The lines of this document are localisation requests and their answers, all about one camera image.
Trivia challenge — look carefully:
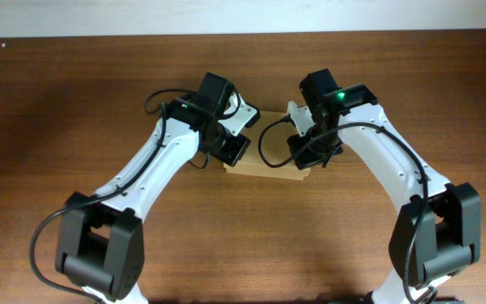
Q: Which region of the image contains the cardboard box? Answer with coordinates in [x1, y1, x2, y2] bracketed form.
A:
[224, 111, 311, 180]

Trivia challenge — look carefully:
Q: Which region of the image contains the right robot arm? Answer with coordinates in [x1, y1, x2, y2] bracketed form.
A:
[287, 69, 481, 303]

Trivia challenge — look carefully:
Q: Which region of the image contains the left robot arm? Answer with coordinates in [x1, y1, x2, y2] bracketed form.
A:
[55, 73, 260, 303]

